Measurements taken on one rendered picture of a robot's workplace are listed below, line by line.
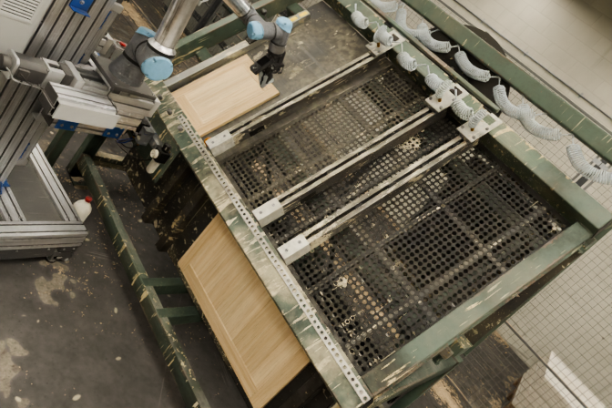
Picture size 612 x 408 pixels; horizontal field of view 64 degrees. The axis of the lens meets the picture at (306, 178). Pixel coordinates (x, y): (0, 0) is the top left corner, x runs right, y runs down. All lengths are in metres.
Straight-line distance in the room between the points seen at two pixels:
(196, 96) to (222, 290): 1.05
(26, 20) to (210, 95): 1.05
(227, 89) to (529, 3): 5.50
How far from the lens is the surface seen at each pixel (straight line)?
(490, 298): 2.07
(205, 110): 2.70
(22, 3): 2.05
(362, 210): 2.15
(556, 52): 7.33
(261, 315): 2.41
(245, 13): 2.25
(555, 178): 2.34
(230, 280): 2.54
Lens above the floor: 1.84
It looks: 18 degrees down
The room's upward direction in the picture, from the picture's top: 41 degrees clockwise
